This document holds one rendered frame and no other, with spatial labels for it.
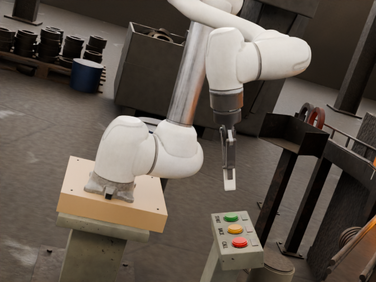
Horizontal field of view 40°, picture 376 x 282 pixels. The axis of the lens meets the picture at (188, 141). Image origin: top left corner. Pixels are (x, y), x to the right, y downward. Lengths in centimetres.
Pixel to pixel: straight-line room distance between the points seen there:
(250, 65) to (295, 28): 371
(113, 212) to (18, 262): 52
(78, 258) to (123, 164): 39
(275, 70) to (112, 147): 69
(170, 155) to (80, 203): 36
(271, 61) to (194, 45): 55
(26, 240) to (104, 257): 49
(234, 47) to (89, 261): 100
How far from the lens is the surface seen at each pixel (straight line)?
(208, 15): 157
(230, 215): 150
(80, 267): 196
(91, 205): 180
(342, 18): 1277
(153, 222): 184
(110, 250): 192
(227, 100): 134
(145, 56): 430
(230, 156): 138
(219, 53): 131
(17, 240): 231
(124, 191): 185
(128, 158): 180
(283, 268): 153
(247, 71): 134
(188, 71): 185
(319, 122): 301
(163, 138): 186
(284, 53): 137
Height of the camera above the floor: 117
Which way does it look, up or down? 16 degrees down
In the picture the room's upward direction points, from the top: 17 degrees clockwise
